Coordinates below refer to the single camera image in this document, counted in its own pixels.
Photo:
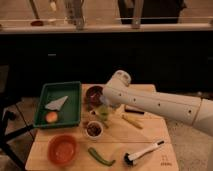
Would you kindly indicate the white bowl with nuts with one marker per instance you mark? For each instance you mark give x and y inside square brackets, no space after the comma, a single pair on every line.
[93,130]

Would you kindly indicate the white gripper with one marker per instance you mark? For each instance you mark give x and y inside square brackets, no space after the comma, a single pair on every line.
[106,101]

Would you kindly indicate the green plastic tray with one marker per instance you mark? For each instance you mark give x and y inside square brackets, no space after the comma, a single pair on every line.
[70,113]

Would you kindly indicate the light green cup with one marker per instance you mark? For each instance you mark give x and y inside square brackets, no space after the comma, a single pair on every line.
[103,112]

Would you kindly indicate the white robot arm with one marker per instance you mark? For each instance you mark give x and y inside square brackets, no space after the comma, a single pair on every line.
[193,111]

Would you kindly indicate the grey triangular cloth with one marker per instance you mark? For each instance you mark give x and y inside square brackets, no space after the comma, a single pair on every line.
[56,104]

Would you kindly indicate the green chili pepper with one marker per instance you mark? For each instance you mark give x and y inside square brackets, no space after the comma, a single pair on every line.
[92,151]

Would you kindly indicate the orange round fruit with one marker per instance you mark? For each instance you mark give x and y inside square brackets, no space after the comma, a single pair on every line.
[51,117]

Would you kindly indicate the white dish brush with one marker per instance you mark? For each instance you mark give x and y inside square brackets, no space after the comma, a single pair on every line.
[130,159]

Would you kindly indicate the purple bowl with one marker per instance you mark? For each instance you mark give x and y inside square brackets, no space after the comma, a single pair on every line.
[93,95]

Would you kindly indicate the orange bowl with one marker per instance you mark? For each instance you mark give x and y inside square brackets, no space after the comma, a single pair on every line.
[62,150]

